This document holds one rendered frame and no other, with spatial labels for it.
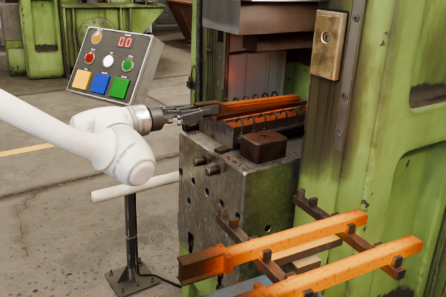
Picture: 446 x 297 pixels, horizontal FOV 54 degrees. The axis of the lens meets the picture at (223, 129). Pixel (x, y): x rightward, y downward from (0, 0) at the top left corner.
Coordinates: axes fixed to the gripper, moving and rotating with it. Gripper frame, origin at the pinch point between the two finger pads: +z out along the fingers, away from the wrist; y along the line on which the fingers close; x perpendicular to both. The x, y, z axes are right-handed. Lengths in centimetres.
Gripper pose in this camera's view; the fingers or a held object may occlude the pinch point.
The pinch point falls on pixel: (207, 109)
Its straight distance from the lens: 135.2
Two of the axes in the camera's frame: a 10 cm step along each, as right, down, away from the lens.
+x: 0.4, -9.4, -3.5
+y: 5.6, 3.1, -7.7
